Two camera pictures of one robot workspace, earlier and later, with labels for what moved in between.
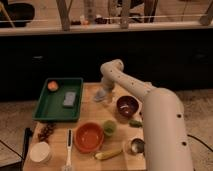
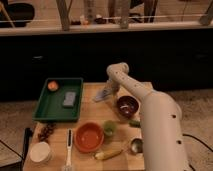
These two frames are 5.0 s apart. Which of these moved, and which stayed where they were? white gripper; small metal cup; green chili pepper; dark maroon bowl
Moved: white gripper
Stayed: small metal cup; dark maroon bowl; green chili pepper
